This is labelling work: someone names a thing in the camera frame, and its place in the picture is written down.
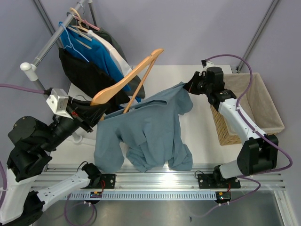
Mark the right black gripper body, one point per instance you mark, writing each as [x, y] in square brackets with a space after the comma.
[201, 86]

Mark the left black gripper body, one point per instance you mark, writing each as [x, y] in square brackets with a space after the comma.
[72, 113]

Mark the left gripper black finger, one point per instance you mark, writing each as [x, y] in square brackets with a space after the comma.
[87, 106]
[91, 115]

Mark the brown wooden hanger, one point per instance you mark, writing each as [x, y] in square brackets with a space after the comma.
[101, 98]

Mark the grey-blue t shirt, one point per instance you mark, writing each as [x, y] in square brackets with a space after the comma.
[148, 135]

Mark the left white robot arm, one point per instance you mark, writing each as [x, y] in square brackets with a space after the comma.
[33, 140]

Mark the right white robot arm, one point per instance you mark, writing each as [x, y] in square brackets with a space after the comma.
[259, 150]

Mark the black t shirt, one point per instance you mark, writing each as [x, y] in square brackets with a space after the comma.
[100, 73]

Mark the dark grey t shirt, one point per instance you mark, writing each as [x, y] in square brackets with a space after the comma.
[133, 84]

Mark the white t shirt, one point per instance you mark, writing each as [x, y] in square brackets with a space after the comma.
[119, 61]

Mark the bright blue t shirt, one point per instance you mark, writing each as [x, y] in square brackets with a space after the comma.
[79, 41]

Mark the pink hanger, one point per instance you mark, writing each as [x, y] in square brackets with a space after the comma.
[87, 24]

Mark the wicker laundry basket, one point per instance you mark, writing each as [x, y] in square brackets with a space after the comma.
[257, 103]

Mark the metal clothes rack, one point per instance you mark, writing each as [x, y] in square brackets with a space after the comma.
[30, 68]

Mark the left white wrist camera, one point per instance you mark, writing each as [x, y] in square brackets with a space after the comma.
[58, 101]

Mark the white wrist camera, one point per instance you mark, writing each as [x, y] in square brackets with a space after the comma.
[206, 64]
[58, 101]

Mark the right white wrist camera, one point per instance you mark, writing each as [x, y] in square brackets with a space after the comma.
[206, 64]

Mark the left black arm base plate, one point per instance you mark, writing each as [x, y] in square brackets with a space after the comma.
[105, 181]

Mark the aluminium mounting rail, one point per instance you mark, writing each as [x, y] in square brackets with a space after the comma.
[129, 180]

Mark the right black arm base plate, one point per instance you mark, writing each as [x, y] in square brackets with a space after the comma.
[207, 181]

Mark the white slotted cable duct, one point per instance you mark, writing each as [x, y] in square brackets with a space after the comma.
[144, 195]

